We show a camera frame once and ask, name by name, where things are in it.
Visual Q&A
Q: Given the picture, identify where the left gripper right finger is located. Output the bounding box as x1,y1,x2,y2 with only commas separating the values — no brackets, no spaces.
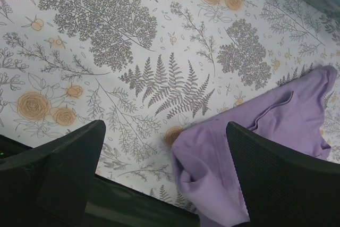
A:
226,122,339,226

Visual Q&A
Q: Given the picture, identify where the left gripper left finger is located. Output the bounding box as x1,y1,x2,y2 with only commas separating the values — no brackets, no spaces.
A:
1,120,106,226

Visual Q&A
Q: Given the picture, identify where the purple t shirt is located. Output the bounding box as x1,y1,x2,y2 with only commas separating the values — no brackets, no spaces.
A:
171,66,339,226

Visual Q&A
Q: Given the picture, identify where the floral table mat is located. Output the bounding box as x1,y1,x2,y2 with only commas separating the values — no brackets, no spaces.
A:
1,0,339,211

